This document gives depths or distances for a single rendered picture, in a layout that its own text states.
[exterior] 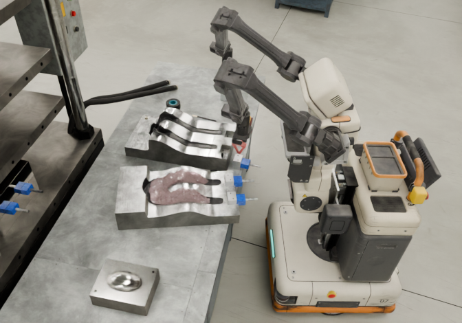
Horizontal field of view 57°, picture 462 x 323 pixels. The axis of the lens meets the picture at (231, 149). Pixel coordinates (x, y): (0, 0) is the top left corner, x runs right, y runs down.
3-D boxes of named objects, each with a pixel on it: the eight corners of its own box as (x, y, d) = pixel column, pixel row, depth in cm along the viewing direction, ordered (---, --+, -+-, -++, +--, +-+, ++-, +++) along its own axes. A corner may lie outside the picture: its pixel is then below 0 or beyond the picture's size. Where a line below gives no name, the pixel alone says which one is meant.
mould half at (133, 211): (232, 179, 199) (233, 161, 191) (239, 223, 180) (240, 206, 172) (123, 183, 193) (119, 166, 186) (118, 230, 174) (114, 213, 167)
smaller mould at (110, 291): (160, 278, 159) (159, 268, 154) (146, 316, 148) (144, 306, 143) (109, 268, 161) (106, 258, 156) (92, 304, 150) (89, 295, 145)
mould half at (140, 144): (236, 138, 220) (237, 117, 211) (226, 172, 201) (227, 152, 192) (144, 123, 226) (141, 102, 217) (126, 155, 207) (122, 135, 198)
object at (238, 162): (261, 167, 205) (262, 159, 201) (258, 174, 201) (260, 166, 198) (235, 161, 207) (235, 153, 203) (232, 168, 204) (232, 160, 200)
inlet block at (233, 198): (256, 198, 186) (257, 190, 183) (258, 207, 183) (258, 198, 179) (226, 200, 185) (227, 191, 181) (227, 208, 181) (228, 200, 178)
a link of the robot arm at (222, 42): (219, 31, 178) (232, 9, 179) (207, 25, 178) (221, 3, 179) (221, 59, 221) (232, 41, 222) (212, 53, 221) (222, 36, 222)
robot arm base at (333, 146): (346, 151, 155) (339, 130, 164) (331, 141, 151) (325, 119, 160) (328, 164, 159) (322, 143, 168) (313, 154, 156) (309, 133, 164)
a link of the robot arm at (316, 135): (323, 147, 156) (328, 134, 157) (303, 133, 151) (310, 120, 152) (307, 145, 164) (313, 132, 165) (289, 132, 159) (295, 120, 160)
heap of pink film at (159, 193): (207, 176, 191) (208, 163, 186) (210, 207, 178) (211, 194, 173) (149, 179, 188) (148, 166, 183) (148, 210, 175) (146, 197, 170)
